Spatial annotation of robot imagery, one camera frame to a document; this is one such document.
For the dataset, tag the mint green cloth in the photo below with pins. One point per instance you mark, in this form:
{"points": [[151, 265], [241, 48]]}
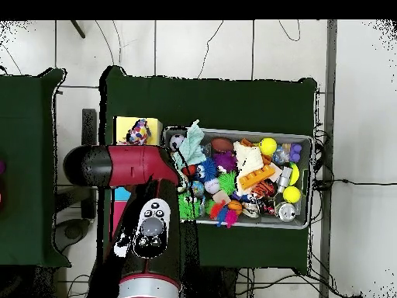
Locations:
{"points": [[194, 146]]}

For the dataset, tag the green puffer ball with eyes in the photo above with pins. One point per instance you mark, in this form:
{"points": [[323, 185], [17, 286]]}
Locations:
{"points": [[186, 209]]}

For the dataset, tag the multicolour spiky caterpillar toy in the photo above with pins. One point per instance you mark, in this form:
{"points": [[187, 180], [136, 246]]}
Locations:
{"points": [[223, 214]]}

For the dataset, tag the colourful confetti print cloth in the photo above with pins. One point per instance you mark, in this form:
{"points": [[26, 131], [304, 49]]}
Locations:
{"points": [[139, 133]]}

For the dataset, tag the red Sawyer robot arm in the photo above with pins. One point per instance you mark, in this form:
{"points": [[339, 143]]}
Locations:
{"points": [[133, 166]]}

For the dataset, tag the wooden box with three holes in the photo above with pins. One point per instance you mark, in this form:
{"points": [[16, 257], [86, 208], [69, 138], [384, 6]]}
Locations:
{"points": [[122, 127]]}

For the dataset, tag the shallow mesh bin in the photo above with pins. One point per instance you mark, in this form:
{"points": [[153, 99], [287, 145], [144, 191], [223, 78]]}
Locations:
{"points": [[269, 221]]}

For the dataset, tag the purple spiky toy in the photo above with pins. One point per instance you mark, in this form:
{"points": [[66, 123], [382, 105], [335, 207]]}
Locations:
{"points": [[225, 160]]}

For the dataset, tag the brown toy football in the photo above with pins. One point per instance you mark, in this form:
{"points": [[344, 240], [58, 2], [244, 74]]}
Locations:
{"points": [[221, 144]]}

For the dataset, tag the small soccer ball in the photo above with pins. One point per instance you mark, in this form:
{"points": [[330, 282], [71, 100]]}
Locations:
{"points": [[176, 141]]}

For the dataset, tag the green spiky caterpillar toy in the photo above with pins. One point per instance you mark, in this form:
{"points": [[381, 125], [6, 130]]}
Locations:
{"points": [[227, 183]]}

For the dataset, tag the cream yellow cloth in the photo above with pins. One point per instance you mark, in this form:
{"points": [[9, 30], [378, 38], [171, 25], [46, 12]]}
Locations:
{"points": [[248, 156]]}

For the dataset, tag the orange toy brick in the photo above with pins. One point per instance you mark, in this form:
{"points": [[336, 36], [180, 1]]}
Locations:
{"points": [[256, 177]]}

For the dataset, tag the yellow tennis ball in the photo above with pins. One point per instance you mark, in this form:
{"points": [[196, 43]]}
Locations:
{"points": [[267, 146]]}

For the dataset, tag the smooth yellow ball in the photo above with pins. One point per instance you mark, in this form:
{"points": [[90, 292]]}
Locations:
{"points": [[292, 194]]}

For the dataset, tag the black stand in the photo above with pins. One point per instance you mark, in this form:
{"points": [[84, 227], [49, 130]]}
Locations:
{"points": [[89, 127]]}

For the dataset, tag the dark green side tablecloth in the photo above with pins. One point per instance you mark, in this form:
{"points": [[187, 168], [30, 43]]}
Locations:
{"points": [[21, 124]]}

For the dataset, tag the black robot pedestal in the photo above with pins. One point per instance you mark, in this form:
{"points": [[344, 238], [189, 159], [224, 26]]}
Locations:
{"points": [[217, 285]]}

